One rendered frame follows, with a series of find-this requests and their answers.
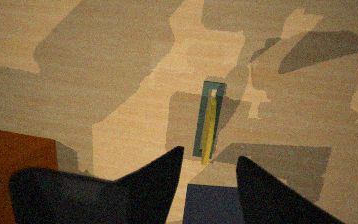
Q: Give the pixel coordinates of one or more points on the dark grey box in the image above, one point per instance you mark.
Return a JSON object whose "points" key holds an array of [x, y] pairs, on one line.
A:
{"points": [[207, 204]]}

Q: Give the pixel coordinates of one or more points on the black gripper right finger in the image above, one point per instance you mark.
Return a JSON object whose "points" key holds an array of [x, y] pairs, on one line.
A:
{"points": [[266, 200]]}

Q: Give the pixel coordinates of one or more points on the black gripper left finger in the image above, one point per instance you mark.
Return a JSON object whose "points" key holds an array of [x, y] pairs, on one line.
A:
{"points": [[144, 196]]}

